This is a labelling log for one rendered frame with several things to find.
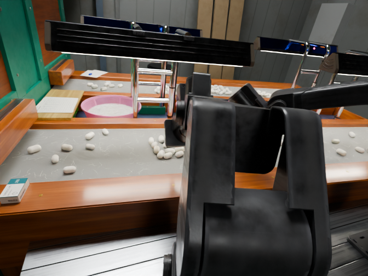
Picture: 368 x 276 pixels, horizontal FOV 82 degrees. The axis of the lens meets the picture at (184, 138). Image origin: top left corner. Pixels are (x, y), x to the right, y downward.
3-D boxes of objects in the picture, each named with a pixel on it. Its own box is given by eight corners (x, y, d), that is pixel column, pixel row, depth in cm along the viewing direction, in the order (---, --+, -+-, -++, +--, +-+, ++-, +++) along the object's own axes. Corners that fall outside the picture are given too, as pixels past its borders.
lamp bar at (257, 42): (337, 58, 144) (343, 46, 141) (257, 50, 128) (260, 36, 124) (328, 56, 151) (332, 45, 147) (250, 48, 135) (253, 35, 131)
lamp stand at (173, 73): (181, 154, 87) (197, 33, 65) (130, 156, 81) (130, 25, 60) (172, 132, 103) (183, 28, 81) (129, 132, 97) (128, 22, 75)
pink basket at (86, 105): (151, 123, 108) (153, 105, 104) (109, 142, 88) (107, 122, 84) (115, 107, 120) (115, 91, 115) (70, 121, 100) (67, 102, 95)
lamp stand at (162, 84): (165, 114, 120) (172, 25, 98) (128, 114, 115) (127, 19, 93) (160, 102, 136) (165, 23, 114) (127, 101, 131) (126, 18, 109)
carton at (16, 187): (19, 202, 47) (17, 195, 46) (1, 203, 46) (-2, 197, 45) (29, 184, 52) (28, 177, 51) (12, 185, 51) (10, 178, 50)
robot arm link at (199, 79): (176, 84, 50) (180, 54, 38) (213, 88, 50) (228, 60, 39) (172, 132, 47) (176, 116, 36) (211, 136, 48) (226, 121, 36)
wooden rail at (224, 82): (294, 108, 189) (303, 87, 180) (69, 102, 142) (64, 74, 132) (286, 103, 199) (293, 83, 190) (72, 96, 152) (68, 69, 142)
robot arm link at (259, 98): (223, 103, 60) (259, 73, 53) (231, 95, 67) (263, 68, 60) (250, 134, 60) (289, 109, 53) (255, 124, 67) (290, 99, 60)
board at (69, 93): (71, 120, 82) (70, 118, 82) (26, 120, 78) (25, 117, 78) (84, 92, 110) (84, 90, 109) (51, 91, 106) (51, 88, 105)
